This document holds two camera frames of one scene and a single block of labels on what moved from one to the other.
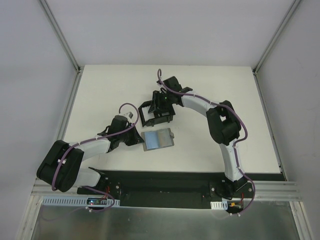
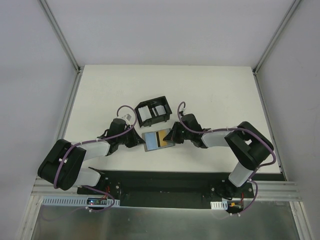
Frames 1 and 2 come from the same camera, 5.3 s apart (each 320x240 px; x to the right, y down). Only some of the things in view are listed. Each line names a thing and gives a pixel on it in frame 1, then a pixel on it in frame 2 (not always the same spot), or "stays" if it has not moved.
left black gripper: (135, 136) stays
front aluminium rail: (262, 190) stays
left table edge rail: (75, 89) stays
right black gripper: (160, 112) → (179, 133)
